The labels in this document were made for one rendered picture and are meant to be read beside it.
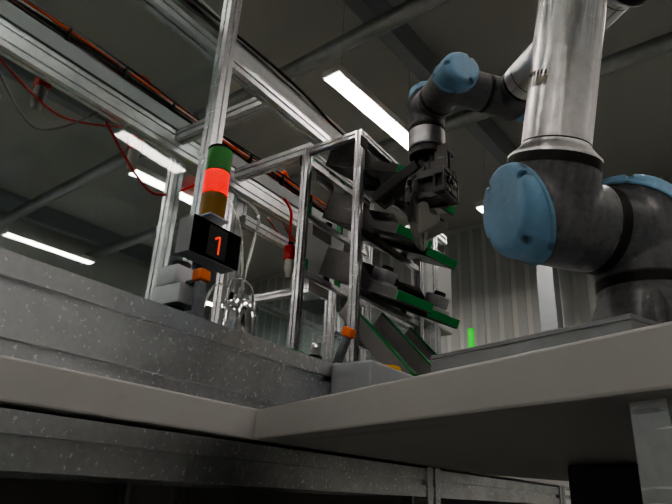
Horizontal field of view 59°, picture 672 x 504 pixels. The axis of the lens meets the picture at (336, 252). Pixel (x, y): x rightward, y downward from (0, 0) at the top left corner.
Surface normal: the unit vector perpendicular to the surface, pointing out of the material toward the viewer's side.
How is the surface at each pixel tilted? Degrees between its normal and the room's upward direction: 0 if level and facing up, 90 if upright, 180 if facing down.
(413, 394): 90
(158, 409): 90
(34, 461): 90
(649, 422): 90
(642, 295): 73
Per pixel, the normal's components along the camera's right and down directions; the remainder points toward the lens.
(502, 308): -0.62, -0.33
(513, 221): -0.96, -0.04
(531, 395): -0.85, -0.24
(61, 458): 0.83, -0.18
